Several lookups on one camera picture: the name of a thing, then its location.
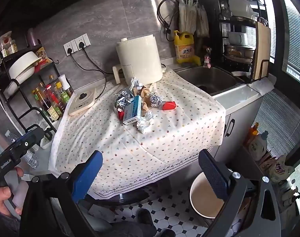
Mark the paper bucket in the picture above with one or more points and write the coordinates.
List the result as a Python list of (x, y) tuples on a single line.
[(204, 202)]

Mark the small red packet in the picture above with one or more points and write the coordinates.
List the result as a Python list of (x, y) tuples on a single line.
[(120, 115)]

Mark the yellow detergent bottle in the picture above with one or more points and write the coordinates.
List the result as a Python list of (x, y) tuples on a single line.
[(184, 48)]

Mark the small pink bottle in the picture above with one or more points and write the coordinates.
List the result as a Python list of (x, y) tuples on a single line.
[(207, 59)]

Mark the brown paper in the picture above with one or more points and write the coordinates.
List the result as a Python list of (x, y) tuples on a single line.
[(146, 105), (143, 91)]

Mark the red carton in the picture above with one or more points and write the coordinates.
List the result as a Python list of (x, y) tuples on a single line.
[(168, 105)]

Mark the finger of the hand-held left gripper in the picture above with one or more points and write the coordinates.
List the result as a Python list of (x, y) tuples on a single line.
[(32, 132)]

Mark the window blinds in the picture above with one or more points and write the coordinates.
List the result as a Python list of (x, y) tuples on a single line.
[(296, 37)]

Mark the steel kitchen sink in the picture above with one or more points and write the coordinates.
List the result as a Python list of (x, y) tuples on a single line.
[(209, 79)]

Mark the white wall socket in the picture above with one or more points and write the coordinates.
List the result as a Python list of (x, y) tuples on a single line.
[(70, 47), (83, 41)]

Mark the dark round table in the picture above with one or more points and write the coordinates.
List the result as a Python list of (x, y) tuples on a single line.
[(130, 197)]

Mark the crumpled silver foil sheet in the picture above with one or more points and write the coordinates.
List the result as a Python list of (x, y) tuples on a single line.
[(136, 85)]

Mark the printed plastic bag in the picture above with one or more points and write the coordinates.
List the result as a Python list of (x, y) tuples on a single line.
[(278, 169)]

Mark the white plastic tray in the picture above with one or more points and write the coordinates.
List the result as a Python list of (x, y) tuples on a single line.
[(46, 142)]

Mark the clear plastic water bottle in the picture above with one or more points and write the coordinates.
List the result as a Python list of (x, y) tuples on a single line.
[(31, 156)]

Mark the yellow sponge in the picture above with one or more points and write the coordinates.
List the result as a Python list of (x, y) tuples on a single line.
[(197, 60)]

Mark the black dish rack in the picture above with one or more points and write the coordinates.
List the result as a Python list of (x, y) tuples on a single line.
[(222, 54)]

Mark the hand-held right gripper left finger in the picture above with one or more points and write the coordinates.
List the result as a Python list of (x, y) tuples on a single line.
[(87, 175)]

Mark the clear spice jars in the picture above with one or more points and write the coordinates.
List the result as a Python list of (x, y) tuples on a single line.
[(8, 45)]

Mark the person's left hand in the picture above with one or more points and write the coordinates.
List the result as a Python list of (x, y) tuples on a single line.
[(2, 198)]

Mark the shiny silver snack wrapper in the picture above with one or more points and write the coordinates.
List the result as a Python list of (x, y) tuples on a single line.
[(121, 100)]

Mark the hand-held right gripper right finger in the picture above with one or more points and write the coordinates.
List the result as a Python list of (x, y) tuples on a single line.
[(214, 175)]

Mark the white plate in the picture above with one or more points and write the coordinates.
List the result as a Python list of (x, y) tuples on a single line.
[(23, 76)]

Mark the steel steamer pot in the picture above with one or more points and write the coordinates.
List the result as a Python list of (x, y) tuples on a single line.
[(238, 53)]

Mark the person's leg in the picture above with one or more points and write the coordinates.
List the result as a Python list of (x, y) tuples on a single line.
[(140, 224)]

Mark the white ceramic pot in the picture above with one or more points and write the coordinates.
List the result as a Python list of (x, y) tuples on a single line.
[(237, 38)]

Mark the cream electric heating base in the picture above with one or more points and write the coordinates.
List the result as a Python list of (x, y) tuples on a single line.
[(84, 101)]

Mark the floral white tablecloth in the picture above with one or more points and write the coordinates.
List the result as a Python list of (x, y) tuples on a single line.
[(140, 153)]

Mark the small foil ball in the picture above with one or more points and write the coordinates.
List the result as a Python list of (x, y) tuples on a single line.
[(155, 100)]

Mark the person's left forearm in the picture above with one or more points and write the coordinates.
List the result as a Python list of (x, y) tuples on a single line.
[(3, 226)]

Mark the white cleaner bottle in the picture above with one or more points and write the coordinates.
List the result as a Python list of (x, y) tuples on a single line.
[(257, 147)]

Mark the white rag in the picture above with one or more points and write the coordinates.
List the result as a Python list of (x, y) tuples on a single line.
[(261, 86)]

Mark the black spice rack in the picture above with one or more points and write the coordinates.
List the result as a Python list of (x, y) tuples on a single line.
[(21, 96)]

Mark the blue white medicine box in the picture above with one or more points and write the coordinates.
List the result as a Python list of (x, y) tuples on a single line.
[(132, 112)]

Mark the cream air fryer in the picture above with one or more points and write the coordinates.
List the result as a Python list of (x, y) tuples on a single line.
[(140, 59)]

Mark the printed snack packet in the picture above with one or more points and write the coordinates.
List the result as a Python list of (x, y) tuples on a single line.
[(42, 55)]

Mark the crumpled white foil wrapper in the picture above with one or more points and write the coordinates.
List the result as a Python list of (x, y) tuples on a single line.
[(145, 123)]

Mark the white plastic container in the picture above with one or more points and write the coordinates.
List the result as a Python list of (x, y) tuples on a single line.
[(240, 7)]

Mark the white kitchen cabinet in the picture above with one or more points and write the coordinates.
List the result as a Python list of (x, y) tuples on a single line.
[(241, 113)]

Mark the dark overhead cabinet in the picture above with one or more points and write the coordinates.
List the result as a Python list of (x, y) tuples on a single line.
[(66, 0)]

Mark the white bowl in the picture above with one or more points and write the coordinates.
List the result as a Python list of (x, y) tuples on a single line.
[(25, 63)]

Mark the row of condiment bottles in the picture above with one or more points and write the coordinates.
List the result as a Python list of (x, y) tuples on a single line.
[(52, 98)]

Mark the wooden cutting board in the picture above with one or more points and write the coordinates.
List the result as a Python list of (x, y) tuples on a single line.
[(261, 51)]

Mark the hanging clear plastic bag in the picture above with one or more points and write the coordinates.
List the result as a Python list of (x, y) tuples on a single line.
[(187, 17), (202, 22)]

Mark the orange bottle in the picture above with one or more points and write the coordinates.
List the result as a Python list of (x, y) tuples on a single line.
[(254, 130)]

